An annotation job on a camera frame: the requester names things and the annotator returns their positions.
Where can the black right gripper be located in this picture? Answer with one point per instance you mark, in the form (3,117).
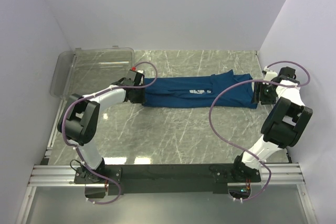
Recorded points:
(259,87)

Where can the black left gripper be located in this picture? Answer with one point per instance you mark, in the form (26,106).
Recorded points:
(140,100)

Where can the blue printed t-shirt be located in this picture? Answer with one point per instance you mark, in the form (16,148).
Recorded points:
(200,92)

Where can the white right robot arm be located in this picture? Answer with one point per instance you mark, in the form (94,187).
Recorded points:
(283,126)

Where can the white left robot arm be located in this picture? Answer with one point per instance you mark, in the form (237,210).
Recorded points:
(80,116)

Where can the clear plastic bin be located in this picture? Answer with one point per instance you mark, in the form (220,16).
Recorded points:
(87,71)

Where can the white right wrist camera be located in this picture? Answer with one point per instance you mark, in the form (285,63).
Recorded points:
(269,75)

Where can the aluminium rail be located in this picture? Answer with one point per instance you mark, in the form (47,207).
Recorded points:
(63,176)

